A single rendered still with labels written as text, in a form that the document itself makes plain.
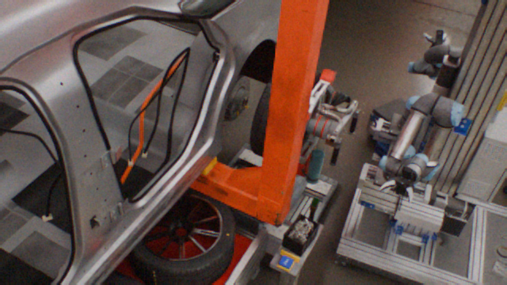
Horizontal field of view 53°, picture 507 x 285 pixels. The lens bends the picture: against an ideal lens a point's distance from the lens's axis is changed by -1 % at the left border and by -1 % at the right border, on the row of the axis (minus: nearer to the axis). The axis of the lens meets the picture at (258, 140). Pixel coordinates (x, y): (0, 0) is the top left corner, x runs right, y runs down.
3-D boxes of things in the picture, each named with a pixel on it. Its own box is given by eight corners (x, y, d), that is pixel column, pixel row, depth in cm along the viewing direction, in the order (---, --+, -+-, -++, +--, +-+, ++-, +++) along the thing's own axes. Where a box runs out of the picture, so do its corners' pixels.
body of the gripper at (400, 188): (406, 199, 248) (416, 185, 256) (409, 186, 243) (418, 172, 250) (391, 193, 252) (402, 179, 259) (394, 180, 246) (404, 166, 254)
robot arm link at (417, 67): (428, 58, 298) (405, 76, 347) (447, 61, 297) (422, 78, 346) (430, 39, 299) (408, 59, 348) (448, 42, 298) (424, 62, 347)
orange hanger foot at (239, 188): (197, 169, 341) (197, 130, 318) (267, 200, 326) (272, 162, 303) (183, 184, 330) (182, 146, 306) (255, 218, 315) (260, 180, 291)
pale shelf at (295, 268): (299, 217, 331) (299, 214, 329) (322, 228, 326) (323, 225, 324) (268, 266, 302) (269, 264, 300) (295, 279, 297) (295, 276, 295)
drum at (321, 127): (309, 123, 344) (312, 107, 335) (338, 134, 338) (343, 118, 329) (301, 135, 335) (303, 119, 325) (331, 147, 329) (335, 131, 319)
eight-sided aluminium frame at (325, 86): (316, 129, 372) (329, 66, 335) (325, 132, 370) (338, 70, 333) (284, 176, 335) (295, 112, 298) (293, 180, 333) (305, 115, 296)
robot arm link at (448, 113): (413, 163, 304) (442, 89, 267) (436, 175, 298) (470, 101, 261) (405, 174, 296) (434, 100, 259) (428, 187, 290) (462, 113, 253)
